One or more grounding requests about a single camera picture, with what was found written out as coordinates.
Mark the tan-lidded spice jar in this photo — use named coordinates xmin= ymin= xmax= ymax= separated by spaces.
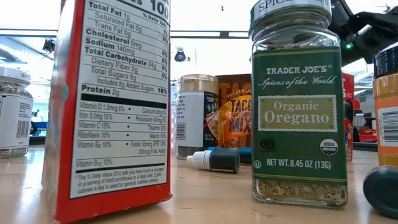
xmin=175 ymin=73 xmax=220 ymax=160

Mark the brown taco seasoning packet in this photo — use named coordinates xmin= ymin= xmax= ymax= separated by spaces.
xmin=215 ymin=73 xmax=253 ymax=149

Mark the small dark green dropper bottle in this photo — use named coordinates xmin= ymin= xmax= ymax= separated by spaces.
xmin=186 ymin=149 xmax=241 ymax=174
xmin=362 ymin=164 xmax=398 ymax=220

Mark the red Froot Loops cereal box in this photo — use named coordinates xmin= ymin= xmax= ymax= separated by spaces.
xmin=341 ymin=72 xmax=356 ymax=163
xmin=41 ymin=0 xmax=174 ymax=224

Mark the green oregano spice jar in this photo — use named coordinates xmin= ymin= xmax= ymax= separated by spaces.
xmin=248 ymin=0 xmax=349 ymax=209

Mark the white-lidded spice jar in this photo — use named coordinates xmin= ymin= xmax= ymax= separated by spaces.
xmin=0 ymin=64 xmax=34 ymax=160

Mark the orange black-lidded spice jar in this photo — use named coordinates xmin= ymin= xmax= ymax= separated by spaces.
xmin=372 ymin=42 xmax=398 ymax=168

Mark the black ceiling-mounted device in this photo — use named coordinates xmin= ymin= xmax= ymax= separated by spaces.
xmin=42 ymin=38 xmax=57 ymax=54

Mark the red storage bin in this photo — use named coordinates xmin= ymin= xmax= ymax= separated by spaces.
xmin=357 ymin=128 xmax=379 ymax=144

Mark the black overhead camera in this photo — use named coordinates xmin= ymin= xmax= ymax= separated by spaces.
xmin=174 ymin=49 xmax=187 ymax=63

